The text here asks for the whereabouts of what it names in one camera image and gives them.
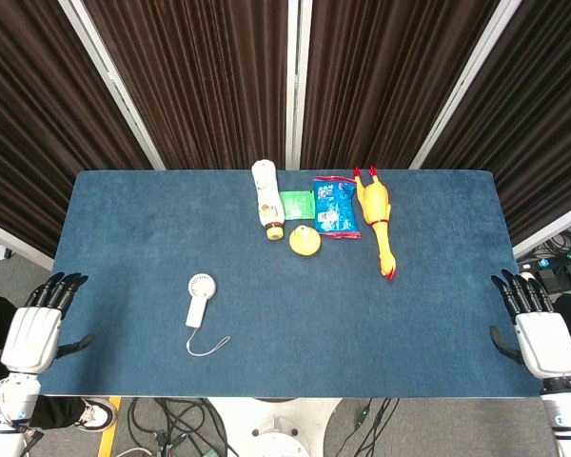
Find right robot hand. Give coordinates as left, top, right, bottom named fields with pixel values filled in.
left=489, top=268, right=571, bottom=380

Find dark brown curtain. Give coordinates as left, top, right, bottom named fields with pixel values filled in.
left=83, top=0, right=290, bottom=170

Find green square packet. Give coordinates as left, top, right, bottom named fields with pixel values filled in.
left=279, top=189, right=314, bottom=221

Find blue table cloth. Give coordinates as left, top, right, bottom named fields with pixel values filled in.
left=36, top=169, right=546, bottom=399

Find white handheld fan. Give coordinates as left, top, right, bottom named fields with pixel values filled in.
left=185, top=272, right=231, bottom=357

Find yellow lemon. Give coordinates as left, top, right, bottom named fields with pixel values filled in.
left=288, top=225, right=322, bottom=257

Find white plastic drink bottle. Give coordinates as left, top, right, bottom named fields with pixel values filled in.
left=251, top=160, right=286, bottom=243

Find blue snack bag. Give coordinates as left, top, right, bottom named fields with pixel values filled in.
left=312, top=175, right=363, bottom=241

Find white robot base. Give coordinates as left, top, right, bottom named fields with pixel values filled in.
left=204, top=396, right=344, bottom=457

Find black floor cables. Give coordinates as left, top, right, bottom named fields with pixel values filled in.
left=126, top=397, right=229, bottom=457

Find yellow rubber chicken toy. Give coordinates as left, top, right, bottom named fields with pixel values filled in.
left=352, top=166, right=398, bottom=282

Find yellow floor tape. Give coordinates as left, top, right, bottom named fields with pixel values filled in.
left=96, top=396, right=123, bottom=457

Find white partition frame post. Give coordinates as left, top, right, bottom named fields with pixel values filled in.
left=59, top=0, right=167, bottom=171
left=408, top=0, right=523, bottom=170
left=285, top=0, right=313, bottom=170

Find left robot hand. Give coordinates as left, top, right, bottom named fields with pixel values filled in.
left=0, top=272, right=96, bottom=374

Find white sneaker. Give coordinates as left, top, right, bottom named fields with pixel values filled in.
left=73, top=398, right=118, bottom=432

